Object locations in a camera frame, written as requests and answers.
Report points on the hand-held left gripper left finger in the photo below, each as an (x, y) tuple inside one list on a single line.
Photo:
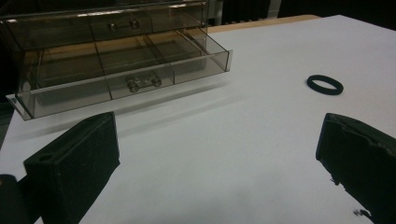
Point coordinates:
[(74, 168)]

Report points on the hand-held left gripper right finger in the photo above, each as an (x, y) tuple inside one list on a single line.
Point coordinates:
[(361, 161)]

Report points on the clear acrylic drawer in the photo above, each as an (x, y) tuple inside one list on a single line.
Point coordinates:
[(124, 74)]

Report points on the clear acrylic drawer organizer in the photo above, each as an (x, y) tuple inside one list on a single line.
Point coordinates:
[(93, 34)]

